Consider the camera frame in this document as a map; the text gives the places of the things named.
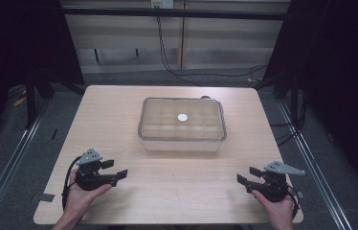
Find clear box lid grey rim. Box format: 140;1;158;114
137;97;228;143

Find person's left hand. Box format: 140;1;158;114
64;176;113;219

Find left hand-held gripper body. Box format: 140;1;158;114
75;148;118;192

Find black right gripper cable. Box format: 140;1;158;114
286;185;302;220

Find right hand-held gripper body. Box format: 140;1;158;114
251;160;306;203

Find black stand leg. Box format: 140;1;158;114
24;72;38;129
289;72;300;123

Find black curtain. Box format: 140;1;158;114
253;0;358;205
0;0;85;154

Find yellow tape piece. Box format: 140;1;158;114
11;95;28;107

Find black floor cables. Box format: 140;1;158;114
268;106;308;149

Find clear plastic storage box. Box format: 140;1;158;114
140;137;223;152

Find metal floor rail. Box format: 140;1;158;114
277;100;354;230
0;95;53;230

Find grey tape piece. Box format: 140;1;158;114
37;193;56;203

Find person's right hand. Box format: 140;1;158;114
251;189;296;225

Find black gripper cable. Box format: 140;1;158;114
286;185;302;220
60;154;84;213

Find white wall socket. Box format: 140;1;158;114
150;0;175;10

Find long black wall cable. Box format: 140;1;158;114
155;15;268;87

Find black horizontal metal bar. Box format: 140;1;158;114
61;6;286;21

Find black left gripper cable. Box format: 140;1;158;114
60;154;84;213

